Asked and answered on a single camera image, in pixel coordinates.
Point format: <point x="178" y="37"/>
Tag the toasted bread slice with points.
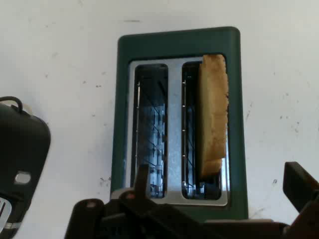
<point x="213" y="112"/>

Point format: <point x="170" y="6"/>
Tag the dark green two-slot toaster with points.
<point x="174" y="44"/>

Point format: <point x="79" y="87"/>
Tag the black coffee machine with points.
<point x="20" y="139"/>

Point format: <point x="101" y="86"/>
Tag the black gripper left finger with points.
<point x="142" y="181"/>

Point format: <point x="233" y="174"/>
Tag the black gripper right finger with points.
<point x="302" y="189"/>

